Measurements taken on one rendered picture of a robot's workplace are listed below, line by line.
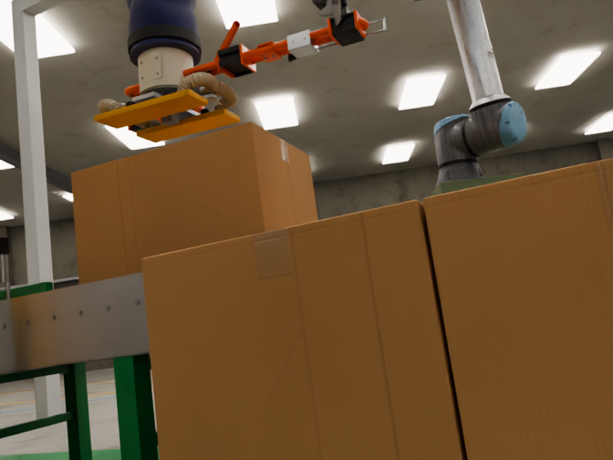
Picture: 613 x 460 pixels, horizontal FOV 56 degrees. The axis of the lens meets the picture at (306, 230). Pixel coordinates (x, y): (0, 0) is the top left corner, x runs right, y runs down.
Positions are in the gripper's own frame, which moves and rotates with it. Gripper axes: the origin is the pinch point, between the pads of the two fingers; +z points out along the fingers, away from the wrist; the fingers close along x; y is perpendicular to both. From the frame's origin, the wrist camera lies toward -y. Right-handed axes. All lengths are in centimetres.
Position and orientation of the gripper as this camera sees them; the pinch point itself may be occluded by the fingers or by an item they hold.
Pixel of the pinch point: (345, 28)
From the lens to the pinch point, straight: 169.3
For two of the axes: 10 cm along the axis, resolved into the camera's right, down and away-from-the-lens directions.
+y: -9.0, 1.9, 3.9
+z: 1.4, 9.8, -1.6
